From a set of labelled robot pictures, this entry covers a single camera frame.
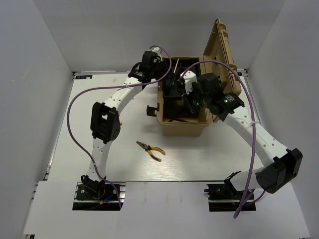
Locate black toolbox tray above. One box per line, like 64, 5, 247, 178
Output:
162, 57, 200, 100

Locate large yellow handled pliers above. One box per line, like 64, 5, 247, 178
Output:
136, 141, 166, 162

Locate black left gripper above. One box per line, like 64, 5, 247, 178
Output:
150, 57, 176, 82

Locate green black precision screwdriver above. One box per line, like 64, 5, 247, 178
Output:
169, 79, 175, 94

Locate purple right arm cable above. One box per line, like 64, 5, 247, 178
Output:
180, 60, 257, 219

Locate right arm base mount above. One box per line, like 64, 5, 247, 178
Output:
204, 183, 243, 212

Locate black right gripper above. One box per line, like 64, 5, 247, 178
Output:
182, 83, 211, 114

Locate tan plastic toolbox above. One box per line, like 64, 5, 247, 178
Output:
156, 19, 241, 137

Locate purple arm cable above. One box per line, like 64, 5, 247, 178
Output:
180, 60, 257, 219
66, 45, 173, 209

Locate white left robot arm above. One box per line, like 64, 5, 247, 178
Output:
81, 46, 167, 199

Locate brown hex key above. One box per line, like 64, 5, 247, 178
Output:
167, 117, 198, 122

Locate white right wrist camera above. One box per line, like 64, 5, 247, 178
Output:
177, 70, 197, 97

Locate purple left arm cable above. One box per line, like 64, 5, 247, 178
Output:
66, 45, 173, 209

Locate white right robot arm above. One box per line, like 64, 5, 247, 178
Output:
180, 71, 303, 199

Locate blue label sticker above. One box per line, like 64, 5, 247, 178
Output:
75, 75, 93, 80

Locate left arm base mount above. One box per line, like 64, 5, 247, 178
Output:
72, 182, 126, 211

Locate black front toolbox latch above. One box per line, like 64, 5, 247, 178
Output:
146, 105, 160, 117

